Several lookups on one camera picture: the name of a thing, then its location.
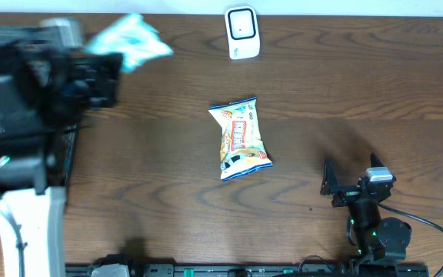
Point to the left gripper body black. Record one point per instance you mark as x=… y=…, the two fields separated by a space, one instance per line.
x=89 y=89

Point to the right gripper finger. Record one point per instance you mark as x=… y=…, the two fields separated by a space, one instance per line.
x=329 y=184
x=375 y=161

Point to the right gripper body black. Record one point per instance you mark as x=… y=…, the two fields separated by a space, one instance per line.
x=347 y=195

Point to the light teal wet wipes pack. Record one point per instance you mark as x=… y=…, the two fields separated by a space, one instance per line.
x=131 y=36

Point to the yellow snack bag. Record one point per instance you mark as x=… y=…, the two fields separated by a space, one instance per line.
x=242 y=151

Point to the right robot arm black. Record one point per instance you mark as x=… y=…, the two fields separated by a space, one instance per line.
x=378 y=239

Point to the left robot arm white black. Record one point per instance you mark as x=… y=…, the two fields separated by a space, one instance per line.
x=43 y=96

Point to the white barcode scanner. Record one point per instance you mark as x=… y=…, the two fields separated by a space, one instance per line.
x=242 y=32

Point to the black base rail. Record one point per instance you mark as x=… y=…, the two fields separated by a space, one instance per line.
x=119 y=265

